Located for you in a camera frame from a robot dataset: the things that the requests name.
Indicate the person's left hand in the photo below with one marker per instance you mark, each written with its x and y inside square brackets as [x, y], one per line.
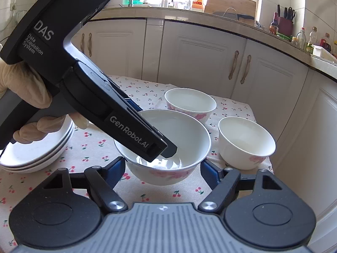
[23, 84]

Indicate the white plastic tray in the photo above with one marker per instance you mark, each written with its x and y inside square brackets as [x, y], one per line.
[323, 54]

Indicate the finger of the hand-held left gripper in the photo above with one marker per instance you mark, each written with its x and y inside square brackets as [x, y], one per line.
[170, 150]
[130, 102]

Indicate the glass teapot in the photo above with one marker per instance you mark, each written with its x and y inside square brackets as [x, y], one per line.
[181, 4]

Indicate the kitchen cleaver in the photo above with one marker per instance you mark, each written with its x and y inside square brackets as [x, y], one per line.
[244, 17]

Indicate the dark red knife holder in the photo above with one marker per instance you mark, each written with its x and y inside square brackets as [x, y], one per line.
[285, 26]

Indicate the white pink floral bowl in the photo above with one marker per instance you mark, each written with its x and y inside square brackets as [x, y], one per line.
[191, 101]
[246, 139]
[184, 137]

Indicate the clear glass bottle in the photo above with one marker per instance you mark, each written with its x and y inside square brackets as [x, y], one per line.
[301, 39]

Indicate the green jar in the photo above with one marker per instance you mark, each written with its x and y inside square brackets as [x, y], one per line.
[283, 37]

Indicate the cherry print tablecloth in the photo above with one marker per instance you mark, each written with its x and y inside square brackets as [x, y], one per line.
[168, 196]

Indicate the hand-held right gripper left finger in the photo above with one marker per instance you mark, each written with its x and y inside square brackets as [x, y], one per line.
[117, 171]

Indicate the blue white plastic bag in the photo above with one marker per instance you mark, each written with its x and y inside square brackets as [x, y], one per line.
[259, 24]

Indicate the white fruit print plate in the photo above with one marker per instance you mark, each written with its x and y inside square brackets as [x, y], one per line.
[61, 150]
[34, 151]
[50, 166]

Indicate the wooden cutting board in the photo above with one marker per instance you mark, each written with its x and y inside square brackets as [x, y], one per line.
[229, 1]

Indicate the dark soy sauce bottle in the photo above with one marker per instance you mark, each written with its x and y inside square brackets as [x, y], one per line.
[274, 25]

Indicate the black kitchen scissors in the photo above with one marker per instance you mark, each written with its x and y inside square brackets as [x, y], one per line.
[291, 13]

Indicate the clear bottle red cap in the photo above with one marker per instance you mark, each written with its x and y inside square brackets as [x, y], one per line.
[312, 42]

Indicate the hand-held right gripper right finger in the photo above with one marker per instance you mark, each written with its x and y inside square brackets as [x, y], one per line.
[210, 175]

